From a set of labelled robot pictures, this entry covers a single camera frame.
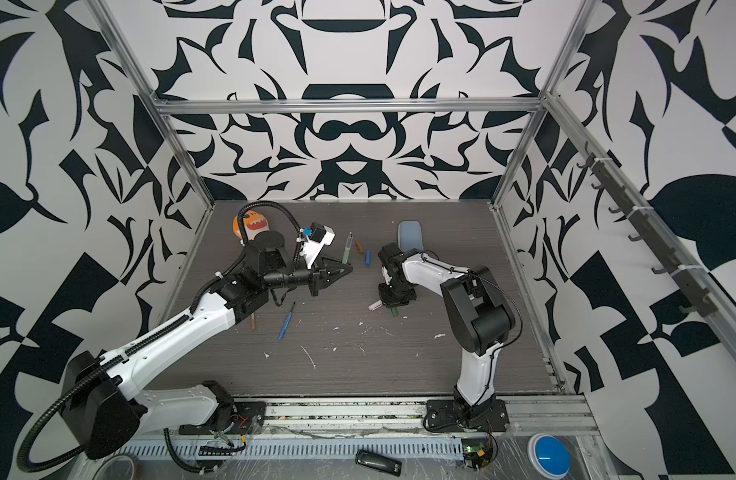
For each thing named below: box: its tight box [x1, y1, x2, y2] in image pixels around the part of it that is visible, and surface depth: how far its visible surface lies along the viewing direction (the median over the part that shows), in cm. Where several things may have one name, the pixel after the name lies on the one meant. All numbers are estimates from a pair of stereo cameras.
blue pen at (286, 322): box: [278, 301, 296, 341], surface depth 91 cm
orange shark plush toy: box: [232, 210, 270, 241], surface depth 104 cm
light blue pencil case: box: [397, 220, 424, 252], surface depth 112 cm
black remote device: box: [355, 449, 402, 477], surface depth 68 cm
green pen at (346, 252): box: [342, 231, 353, 265], surface depth 67 cm
